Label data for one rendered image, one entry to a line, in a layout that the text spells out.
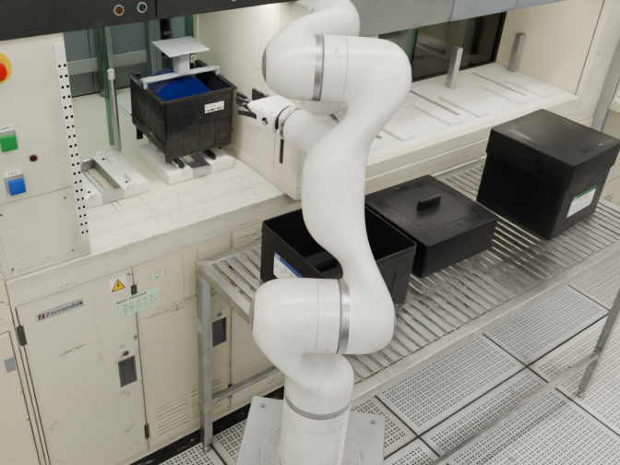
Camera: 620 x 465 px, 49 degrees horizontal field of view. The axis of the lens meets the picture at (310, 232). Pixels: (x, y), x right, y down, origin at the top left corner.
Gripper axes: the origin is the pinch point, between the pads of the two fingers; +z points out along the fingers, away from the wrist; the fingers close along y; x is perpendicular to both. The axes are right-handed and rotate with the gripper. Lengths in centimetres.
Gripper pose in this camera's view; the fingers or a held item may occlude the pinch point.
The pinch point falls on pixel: (249, 98)
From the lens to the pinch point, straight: 167.9
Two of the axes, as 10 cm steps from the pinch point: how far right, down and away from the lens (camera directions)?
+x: 0.7, -8.3, -5.6
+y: 7.7, -3.1, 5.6
